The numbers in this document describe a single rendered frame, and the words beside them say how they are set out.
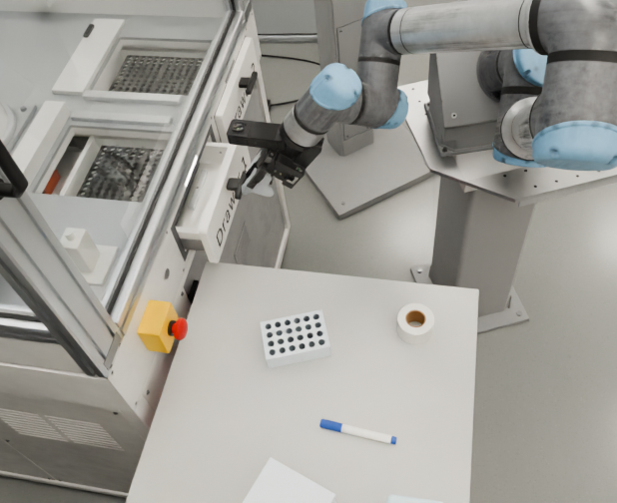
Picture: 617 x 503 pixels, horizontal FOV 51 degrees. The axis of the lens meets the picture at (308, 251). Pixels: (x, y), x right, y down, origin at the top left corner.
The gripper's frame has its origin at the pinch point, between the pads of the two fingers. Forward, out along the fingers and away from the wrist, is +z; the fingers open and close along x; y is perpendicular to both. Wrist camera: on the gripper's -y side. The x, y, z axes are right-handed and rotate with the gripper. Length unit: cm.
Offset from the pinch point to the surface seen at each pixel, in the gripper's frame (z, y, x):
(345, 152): 69, 51, 93
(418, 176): 55, 76, 86
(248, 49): 4.8, -8.2, 41.3
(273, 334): 3.7, 15.3, -27.8
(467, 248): 12, 68, 25
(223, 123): 6.0, -7.4, 17.1
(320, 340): -1.1, 23.3, -27.5
